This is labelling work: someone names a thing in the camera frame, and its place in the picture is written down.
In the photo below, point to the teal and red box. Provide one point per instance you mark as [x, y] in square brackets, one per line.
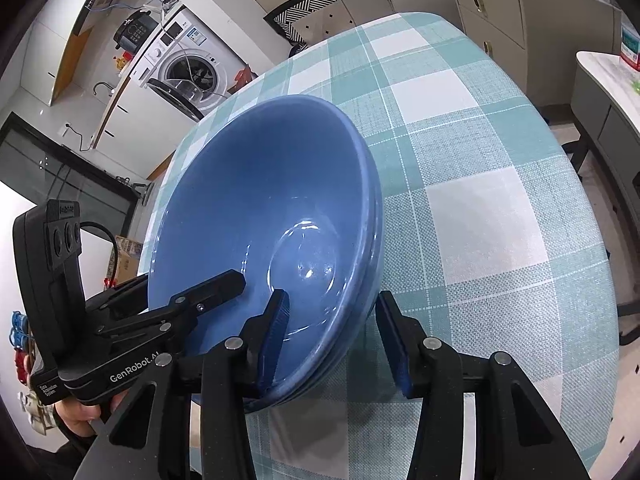
[631, 45]

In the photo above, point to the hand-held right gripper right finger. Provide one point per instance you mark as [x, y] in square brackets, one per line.
[392, 340]

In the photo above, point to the white kitchen counter cabinet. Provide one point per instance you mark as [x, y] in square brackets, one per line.
[120, 115]

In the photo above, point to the black pressure cooker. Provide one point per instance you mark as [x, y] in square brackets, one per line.
[135, 32]

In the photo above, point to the dark glass door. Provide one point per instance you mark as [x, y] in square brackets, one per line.
[65, 175]

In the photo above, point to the brown cardboard box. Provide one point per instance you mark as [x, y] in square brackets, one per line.
[130, 255]

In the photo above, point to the black chair leg frame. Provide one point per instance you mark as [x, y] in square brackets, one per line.
[575, 150]

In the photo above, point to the metal faucet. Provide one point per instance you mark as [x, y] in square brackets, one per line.
[102, 83]

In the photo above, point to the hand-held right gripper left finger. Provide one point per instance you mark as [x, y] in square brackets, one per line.
[274, 345]

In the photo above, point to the black chair with patterned cushion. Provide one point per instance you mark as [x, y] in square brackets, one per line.
[310, 20]

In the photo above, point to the teal checked tablecloth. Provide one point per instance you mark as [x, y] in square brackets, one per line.
[475, 210]

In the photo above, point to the red cardboard box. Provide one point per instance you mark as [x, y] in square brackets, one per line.
[244, 77]

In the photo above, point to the person's left hand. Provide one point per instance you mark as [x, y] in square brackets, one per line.
[75, 417]

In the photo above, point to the grey sideboard cabinet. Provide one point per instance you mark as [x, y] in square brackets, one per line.
[550, 20]

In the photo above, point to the white wall cabinet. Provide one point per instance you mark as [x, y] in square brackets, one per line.
[85, 15]

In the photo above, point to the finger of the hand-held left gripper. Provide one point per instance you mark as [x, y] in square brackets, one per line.
[125, 292]
[215, 287]

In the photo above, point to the white marble side table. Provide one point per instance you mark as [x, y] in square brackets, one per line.
[600, 75]

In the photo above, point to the white washing machine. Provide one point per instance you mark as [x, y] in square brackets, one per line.
[165, 55]

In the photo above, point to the yellow toy figure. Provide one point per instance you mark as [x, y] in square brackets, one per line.
[120, 63]

